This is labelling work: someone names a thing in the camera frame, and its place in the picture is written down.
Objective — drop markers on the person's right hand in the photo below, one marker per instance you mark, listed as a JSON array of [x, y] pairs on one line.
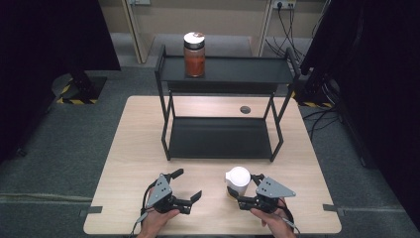
[[279, 226]]

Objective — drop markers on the silver lid red sauce jar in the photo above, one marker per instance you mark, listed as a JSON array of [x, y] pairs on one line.
[[194, 59]]

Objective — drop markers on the black metal two-tier shelf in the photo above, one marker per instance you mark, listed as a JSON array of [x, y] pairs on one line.
[[231, 71]]

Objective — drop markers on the white wall power socket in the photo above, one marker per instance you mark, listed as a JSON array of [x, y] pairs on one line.
[[284, 4]]

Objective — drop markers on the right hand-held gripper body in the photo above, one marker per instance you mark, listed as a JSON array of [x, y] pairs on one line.
[[269, 195]]

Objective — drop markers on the person's left hand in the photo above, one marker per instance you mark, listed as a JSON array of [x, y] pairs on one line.
[[155, 223]]

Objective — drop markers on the stand base with hazard tape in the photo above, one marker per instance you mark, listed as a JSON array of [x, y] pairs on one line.
[[315, 92], [82, 89]]

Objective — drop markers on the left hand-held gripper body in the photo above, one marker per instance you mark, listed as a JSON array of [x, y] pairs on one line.
[[163, 198]]

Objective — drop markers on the beige frame post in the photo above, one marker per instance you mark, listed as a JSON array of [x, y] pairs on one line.
[[135, 29], [262, 29]]

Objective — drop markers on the white cup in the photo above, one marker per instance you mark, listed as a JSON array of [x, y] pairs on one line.
[[238, 178]]

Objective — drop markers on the black curtain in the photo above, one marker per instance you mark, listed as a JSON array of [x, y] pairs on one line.
[[39, 49], [379, 82]]

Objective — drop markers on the grey tape strip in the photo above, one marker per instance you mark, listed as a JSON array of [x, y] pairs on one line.
[[332, 208], [90, 210]]

